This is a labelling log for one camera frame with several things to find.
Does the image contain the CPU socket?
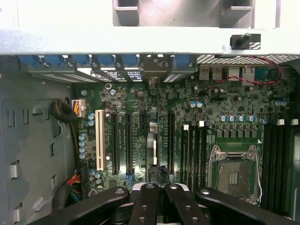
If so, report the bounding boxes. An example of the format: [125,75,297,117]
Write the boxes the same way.
[207,144,263,204]

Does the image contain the dark expansion slot blue latch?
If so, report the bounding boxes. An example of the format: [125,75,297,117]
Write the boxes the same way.
[125,113,135,186]

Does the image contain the silver locking lever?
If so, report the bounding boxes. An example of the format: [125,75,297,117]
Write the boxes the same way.
[255,150,263,197]

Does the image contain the white expansion slot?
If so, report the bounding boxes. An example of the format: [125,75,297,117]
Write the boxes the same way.
[95,109,105,171]

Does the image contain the green motherboard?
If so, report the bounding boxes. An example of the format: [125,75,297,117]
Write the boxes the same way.
[75,70,300,225]

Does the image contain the white power connector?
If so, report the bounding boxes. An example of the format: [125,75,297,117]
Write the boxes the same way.
[71,99,85,118]

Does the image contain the blue card retention clip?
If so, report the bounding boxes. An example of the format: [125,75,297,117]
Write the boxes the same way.
[121,55,139,68]
[18,54,40,71]
[71,55,90,68]
[175,55,196,71]
[97,55,116,68]
[44,55,64,68]

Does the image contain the black open PC case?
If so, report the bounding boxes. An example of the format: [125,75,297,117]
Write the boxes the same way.
[0,27,300,225]

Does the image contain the grey parts rack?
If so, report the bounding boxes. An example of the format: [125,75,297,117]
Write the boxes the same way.
[112,0,256,30]

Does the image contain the coloured wire bundle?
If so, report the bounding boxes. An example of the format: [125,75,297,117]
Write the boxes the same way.
[53,170,83,211]

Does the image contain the black braided cable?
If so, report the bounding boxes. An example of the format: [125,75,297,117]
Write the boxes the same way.
[48,99,89,172]

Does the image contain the red black twisted wire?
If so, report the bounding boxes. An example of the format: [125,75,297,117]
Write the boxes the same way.
[199,55,283,95]

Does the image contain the black intrusion switch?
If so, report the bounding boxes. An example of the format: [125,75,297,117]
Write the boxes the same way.
[230,33,262,50]

